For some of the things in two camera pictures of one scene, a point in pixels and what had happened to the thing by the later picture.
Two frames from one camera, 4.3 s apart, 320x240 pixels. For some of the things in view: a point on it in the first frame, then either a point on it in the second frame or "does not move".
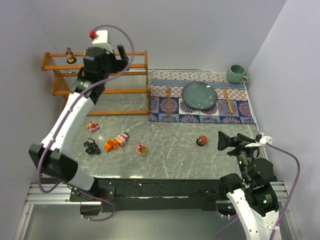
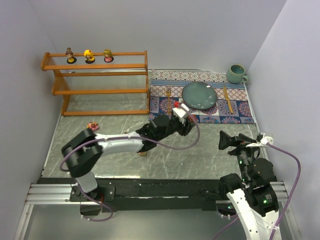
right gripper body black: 238,145 does not move
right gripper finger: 223,141 does not move
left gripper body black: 115,60 → 185,125
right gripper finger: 241,137 does not move
